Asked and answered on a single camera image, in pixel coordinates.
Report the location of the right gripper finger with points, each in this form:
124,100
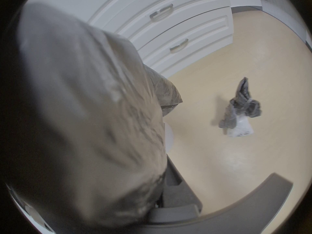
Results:
178,199

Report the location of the white printed wrapper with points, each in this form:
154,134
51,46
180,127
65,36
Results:
240,128

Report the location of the white wardrobe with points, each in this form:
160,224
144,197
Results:
182,21

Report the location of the black plastic bag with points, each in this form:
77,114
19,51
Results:
85,118

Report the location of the crumpled black plastic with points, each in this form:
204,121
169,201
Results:
243,101

